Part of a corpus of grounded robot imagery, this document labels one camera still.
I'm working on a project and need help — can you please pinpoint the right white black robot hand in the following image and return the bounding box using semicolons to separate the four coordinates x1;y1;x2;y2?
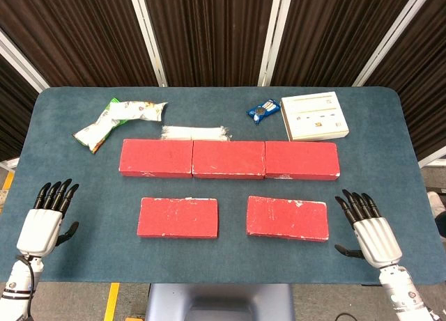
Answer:
334;189;403;269

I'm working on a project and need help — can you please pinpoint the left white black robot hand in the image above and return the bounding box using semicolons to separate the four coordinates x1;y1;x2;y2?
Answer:
16;178;80;258

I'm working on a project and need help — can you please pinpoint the red brick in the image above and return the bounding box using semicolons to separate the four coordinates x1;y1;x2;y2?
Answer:
192;140;266;180
245;195;330;243
136;196;220;239
264;141;341;181
118;139;194;178

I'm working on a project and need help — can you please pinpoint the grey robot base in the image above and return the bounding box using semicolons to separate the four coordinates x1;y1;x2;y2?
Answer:
144;283;295;321

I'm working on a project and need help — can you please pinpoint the green white snack bag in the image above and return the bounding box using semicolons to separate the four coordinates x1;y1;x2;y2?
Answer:
72;97;128;154

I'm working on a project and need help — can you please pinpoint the white flat box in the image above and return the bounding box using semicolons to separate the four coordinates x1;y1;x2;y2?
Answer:
280;91;350;142

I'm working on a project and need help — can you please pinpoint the blue cookie packet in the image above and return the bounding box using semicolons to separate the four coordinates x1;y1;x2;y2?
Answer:
246;97;282;125

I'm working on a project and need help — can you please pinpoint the clear plastic packet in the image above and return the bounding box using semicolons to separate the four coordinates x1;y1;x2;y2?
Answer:
160;125;232;141

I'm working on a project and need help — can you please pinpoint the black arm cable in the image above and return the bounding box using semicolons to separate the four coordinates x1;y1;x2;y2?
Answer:
15;255;36;321

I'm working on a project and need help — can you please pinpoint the white partition frame post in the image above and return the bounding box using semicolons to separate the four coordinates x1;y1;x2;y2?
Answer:
351;0;428;88
0;30;50;92
257;0;295;88
127;0;169;88

